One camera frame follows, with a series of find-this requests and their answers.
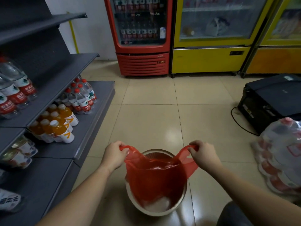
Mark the person's left hand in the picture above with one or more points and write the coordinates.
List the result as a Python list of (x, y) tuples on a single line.
[(112, 156)]

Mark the person's right hand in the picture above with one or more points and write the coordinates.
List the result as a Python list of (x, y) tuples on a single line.
[(205, 156)]

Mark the person's left fingers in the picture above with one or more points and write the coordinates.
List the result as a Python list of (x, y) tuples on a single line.
[(122, 151)]

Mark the person's right fingers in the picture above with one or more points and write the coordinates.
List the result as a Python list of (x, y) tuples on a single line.
[(195, 148)]

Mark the red plastic bag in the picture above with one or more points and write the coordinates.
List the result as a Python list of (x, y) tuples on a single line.
[(155, 178)]

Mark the person's right forearm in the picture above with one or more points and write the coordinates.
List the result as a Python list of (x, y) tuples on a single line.
[(249, 195)]

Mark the person's left forearm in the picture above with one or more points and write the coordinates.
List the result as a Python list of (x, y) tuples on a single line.
[(80, 200)]

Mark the white round waste bin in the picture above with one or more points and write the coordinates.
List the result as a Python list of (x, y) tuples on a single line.
[(150, 210)]

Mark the group of orange juice bottles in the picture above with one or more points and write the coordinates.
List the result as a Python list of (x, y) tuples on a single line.
[(60, 129)]

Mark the group of small water bottles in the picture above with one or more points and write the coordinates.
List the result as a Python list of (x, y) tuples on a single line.
[(81, 98)]

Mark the person's leg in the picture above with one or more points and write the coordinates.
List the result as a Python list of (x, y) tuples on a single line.
[(231, 215)]

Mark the shrink-wrapped pack of water bottles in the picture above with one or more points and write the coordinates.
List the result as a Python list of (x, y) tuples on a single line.
[(279, 152)]

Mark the yellow glass door fridge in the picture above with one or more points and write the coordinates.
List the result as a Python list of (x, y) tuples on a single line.
[(209, 59)]

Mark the red drinks fridge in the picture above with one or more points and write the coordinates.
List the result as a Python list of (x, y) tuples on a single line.
[(143, 63)]

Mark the grey metal shelf unit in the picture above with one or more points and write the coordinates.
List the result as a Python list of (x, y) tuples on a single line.
[(70, 72)]

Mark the black printer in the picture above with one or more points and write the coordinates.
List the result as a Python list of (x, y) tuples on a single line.
[(275, 96)]

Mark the clear jar with label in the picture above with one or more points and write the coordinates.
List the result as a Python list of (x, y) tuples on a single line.
[(17, 160), (25, 147)]

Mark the small brown food item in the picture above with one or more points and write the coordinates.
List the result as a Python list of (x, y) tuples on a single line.
[(188, 31)]

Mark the yellow and orange fridge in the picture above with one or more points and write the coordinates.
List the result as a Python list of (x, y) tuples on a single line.
[(272, 61)]

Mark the row of bottles in fridge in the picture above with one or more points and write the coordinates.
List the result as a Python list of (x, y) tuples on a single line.
[(141, 31), (138, 3)]

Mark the large water bottle red label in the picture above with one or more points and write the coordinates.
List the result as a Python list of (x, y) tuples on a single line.
[(21, 82), (7, 107), (13, 92)]

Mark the white printed packet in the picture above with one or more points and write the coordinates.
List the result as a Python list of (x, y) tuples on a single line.
[(9, 200)]

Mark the white plastic bag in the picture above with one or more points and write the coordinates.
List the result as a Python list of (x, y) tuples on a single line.
[(216, 27)]

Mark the yellow pipe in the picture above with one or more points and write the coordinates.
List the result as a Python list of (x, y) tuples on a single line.
[(73, 35)]

